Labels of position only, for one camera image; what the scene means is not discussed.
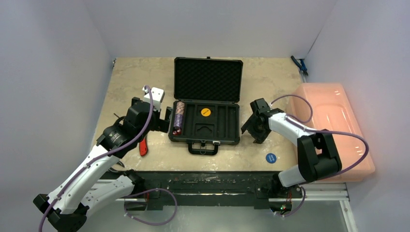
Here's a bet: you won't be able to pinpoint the blue dealer button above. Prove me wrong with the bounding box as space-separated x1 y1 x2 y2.
265 153 277 164

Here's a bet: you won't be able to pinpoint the purple poker chip stack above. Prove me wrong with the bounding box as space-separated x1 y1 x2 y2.
173 113 183 130

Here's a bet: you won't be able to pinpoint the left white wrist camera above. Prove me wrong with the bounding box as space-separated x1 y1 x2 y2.
142 86 165 112

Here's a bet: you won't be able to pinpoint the black poker set case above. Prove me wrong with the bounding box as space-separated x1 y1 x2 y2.
168 57 243 156

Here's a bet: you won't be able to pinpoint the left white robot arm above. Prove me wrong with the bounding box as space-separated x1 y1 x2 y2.
33 93 169 232

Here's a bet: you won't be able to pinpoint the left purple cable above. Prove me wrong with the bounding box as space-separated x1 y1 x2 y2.
38 84 154 232

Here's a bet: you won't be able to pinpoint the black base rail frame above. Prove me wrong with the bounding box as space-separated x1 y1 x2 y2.
93 171 350 213

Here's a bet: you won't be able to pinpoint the red black folding knife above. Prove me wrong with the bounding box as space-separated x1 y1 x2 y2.
139 136 148 157

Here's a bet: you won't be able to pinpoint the blue handled pliers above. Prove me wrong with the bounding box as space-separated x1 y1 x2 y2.
290 56 308 76

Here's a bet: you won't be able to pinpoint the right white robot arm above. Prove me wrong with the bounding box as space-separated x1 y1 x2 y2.
241 98 342 197

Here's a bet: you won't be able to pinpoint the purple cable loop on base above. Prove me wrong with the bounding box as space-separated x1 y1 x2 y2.
124 188 179 226

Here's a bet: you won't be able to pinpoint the yellow dealer button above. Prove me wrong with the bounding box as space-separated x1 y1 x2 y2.
201 108 212 117

